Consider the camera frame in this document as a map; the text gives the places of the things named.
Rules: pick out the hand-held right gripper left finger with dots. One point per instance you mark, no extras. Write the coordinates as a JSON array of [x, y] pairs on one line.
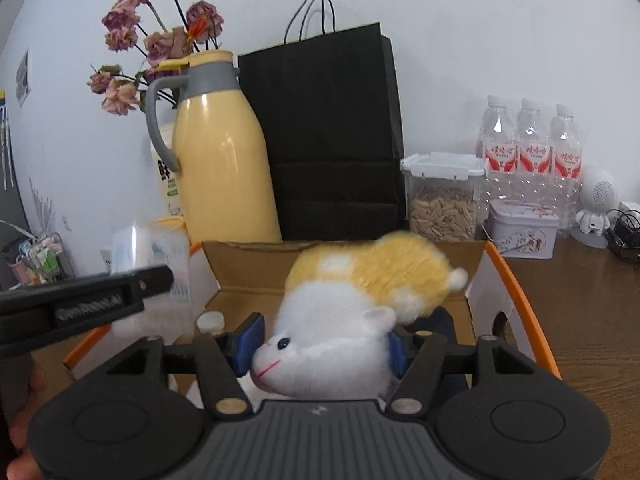
[[250, 345]]

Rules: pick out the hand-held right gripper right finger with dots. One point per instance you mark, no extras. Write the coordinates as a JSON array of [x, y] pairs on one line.
[[397, 355]]

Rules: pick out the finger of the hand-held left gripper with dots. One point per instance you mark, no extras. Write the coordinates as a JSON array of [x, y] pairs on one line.
[[155, 281]]

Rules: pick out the clear cotton swab container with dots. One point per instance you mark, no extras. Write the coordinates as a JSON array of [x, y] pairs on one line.
[[165, 260]]

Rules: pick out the white bottle cap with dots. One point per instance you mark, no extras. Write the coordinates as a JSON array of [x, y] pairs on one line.
[[210, 321]]

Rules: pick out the navy zipper pouch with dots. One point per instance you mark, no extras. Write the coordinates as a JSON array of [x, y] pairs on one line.
[[440, 322]]

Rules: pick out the white and yellow plush toy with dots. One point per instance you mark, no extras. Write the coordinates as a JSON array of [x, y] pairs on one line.
[[340, 340]]

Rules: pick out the red cardboard box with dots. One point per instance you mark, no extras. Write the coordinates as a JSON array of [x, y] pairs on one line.
[[230, 270]]

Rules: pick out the person's left hand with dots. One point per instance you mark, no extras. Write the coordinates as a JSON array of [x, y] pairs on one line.
[[22, 425]]

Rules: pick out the yellow mug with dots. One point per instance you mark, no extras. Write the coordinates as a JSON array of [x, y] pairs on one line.
[[172, 225]]

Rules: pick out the white milk carton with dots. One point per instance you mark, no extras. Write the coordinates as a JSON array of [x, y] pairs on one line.
[[167, 185]]

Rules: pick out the dark grey board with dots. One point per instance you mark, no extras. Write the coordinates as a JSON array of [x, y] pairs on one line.
[[12, 200]]

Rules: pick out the yellow thermos jug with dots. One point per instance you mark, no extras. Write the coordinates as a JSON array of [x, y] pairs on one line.
[[225, 170]]

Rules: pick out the clear food container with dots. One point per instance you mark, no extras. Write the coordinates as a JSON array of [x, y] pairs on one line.
[[442, 215]]

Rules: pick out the white tin box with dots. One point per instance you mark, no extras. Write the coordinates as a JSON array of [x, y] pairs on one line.
[[525, 235]]

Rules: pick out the black paper bag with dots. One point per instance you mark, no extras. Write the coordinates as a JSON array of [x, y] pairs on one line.
[[325, 135]]

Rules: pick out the clear water bottle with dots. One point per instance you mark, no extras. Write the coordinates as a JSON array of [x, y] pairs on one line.
[[532, 155], [566, 165], [497, 150]]

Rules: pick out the dried pink flowers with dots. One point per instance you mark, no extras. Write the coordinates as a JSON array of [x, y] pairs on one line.
[[162, 45]]

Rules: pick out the white robot speaker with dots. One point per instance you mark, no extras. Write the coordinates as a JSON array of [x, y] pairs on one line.
[[600, 190]]

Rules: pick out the white wall outlet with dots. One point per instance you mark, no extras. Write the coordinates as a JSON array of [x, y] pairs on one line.
[[66, 223]]

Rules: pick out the purple flower wall sticker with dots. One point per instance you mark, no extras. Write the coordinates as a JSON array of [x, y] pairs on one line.
[[42, 207]]

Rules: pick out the wall poster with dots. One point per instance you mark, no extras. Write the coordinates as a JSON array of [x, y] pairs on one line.
[[23, 77]]

